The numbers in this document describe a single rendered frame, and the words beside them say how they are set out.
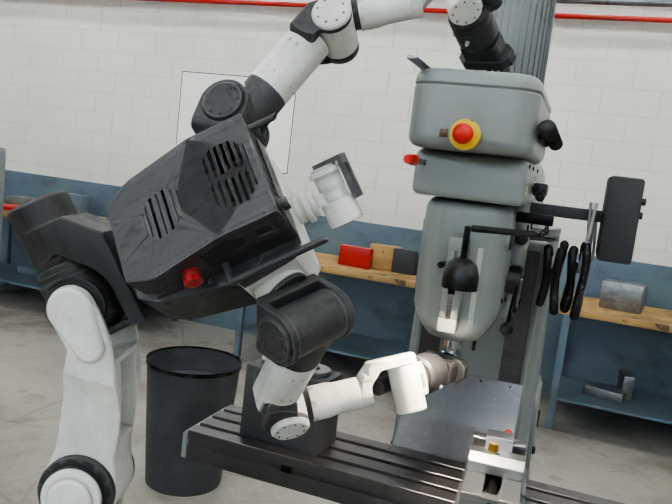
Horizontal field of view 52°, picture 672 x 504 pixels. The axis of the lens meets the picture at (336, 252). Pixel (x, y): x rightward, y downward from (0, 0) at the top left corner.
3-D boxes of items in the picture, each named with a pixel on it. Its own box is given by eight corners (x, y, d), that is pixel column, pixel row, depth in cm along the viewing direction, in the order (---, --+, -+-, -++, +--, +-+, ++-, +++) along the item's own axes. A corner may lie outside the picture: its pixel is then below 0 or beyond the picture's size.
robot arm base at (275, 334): (280, 385, 115) (298, 344, 108) (235, 332, 121) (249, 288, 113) (343, 351, 125) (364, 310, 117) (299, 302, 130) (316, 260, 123)
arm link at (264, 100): (239, 59, 133) (193, 111, 131) (273, 79, 130) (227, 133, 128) (258, 93, 144) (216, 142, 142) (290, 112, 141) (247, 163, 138)
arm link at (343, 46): (408, 6, 146) (319, 24, 148) (405, -28, 136) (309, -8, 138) (416, 48, 142) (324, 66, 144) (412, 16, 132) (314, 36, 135)
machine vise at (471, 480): (521, 539, 142) (529, 489, 140) (449, 521, 146) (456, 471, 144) (526, 473, 175) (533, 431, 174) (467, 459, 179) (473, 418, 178)
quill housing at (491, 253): (493, 351, 151) (515, 206, 147) (402, 333, 158) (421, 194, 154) (503, 334, 169) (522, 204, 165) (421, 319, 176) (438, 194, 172)
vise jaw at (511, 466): (522, 482, 152) (525, 465, 152) (466, 469, 156) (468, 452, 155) (523, 471, 158) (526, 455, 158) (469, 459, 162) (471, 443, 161)
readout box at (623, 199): (635, 266, 167) (651, 179, 165) (596, 260, 170) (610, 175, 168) (630, 258, 186) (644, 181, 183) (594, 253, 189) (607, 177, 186)
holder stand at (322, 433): (314, 457, 169) (324, 379, 166) (238, 433, 178) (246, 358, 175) (335, 442, 180) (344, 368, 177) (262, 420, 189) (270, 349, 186)
